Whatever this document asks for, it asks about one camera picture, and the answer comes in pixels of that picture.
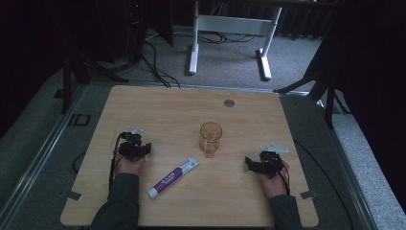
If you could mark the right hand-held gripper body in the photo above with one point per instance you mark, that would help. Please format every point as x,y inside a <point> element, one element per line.
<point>269,163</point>

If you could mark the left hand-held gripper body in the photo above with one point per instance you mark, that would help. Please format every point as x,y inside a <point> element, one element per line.
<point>129,148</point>

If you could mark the person's left hand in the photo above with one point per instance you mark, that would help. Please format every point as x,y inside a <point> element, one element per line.
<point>127,166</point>

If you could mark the person's right hand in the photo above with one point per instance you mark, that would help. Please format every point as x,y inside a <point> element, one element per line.
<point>275,185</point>

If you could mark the white purple toothpaste tube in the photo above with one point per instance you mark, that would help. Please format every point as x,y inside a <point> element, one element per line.
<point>172,177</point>

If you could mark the grey tape piece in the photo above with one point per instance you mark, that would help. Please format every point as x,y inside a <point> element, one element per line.
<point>308,194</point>
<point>72,195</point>

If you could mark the grey round table grommet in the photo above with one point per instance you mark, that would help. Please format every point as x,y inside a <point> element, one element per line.
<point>229,103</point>

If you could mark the black metal stand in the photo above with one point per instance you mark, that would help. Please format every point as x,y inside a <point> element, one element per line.
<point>66,80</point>
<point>328,96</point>

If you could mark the white desk frame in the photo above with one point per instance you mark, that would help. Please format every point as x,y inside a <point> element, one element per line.
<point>234,25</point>

